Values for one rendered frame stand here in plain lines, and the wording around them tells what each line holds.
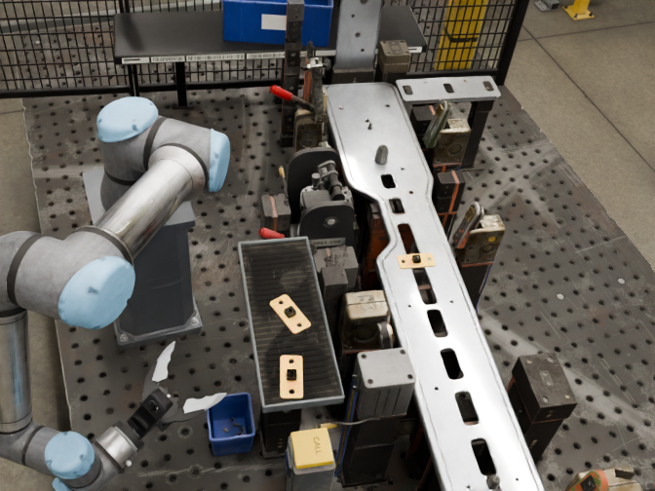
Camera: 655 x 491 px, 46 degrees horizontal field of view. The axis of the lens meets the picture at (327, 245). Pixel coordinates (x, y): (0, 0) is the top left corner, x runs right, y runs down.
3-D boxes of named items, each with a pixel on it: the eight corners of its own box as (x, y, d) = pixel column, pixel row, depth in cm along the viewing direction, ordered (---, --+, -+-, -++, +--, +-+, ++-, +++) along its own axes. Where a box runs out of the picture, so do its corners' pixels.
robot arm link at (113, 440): (95, 437, 145) (124, 468, 144) (113, 420, 147) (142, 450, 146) (96, 442, 152) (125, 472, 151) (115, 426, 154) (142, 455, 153)
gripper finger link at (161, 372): (160, 345, 162) (151, 388, 158) (161, 337, 156) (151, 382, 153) (175, 347, 162) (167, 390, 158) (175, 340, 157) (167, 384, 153)
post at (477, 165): (483, 169, 240) (507, 94, 219) (450, 172, 238) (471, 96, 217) (477, 156, 244) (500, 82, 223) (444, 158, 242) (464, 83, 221)
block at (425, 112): (434, 196, 230) (452, 123, 209) (398, 199, 228) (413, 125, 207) (425, 174, 236) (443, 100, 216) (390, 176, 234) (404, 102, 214)
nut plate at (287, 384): (303, 398, 127) (303, 395, 127) (280, 398, 127) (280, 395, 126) (302, 356, 133) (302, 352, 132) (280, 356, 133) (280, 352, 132)
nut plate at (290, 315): (311, 325, 138) (312, 321, 137) (294, 335, 136) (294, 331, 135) (286, 294, 142) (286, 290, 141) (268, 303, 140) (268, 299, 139)
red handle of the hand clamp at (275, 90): (326, 115, 193) (275, 90, 184) (321, 121, 194) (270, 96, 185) (323, 105, 196) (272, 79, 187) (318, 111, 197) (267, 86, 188)
